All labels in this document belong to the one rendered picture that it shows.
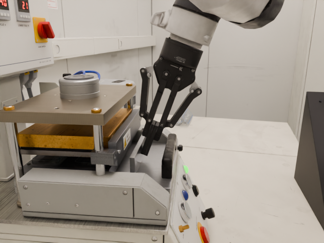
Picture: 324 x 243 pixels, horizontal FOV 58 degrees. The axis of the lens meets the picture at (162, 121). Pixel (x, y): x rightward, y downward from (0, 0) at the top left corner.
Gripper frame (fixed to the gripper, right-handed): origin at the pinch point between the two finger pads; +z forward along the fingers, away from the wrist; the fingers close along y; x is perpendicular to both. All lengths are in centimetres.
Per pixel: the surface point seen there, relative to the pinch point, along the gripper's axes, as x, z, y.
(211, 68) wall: 248, 3, 31
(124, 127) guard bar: -3.3, -1.5, -5.4
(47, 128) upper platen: -6.5, 3.0, -18.9
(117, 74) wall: 163, 25, -43
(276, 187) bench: 31, 13, 44
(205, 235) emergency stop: -1.0, 16.7, 19.1
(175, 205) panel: -7.6, 8.1, 9.2
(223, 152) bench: 60, 18, 31
